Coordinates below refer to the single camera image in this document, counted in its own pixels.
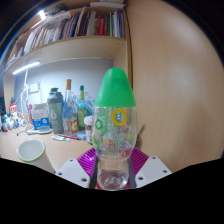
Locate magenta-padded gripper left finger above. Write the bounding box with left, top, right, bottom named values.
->
left=54, top=147, right=101, bottom=190

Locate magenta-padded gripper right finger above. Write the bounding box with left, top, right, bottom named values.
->
left=127, top=147, right=173, bottom=190

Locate clear bottle with green cap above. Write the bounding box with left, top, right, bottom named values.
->
left=91, top=67, right=138, bottom=191

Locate pink pen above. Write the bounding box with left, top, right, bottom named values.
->
left=57, top=133, right=79, bottom=141

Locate slim green glass bottle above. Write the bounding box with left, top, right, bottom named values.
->
left=77, top=85, right=89, bottom=132

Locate grey tumbler with lid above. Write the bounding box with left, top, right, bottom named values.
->
left=46, top=87, right=65, bottom=135

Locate bottle with gold cap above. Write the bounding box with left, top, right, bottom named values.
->
left=63, top=78, right=80, bottom=135

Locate white and blue box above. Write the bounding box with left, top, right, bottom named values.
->
left=30, top=103, right=51, bottom=131

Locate blue plastic bag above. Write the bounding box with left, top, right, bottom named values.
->
left=71, top=91, right=97, bottom=118

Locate red and white canister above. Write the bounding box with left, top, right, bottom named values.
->
left=9, top=102, right=19, bottom=118

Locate white under-shelf light strip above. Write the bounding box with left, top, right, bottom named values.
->
left=12, top=60, right=42, bottom=76

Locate wooden shelf unit with books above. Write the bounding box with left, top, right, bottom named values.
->
left=0, top=0, right=134, bottom=88

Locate ceiling light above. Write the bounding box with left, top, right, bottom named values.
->
left=37, top=9, right=47, bottom=21

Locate white cup with green handle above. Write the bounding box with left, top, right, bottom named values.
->
left=15, top=138, right=56, bottom=175

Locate white wall socket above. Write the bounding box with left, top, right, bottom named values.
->
left=28, top=83, right=41, bottom=94

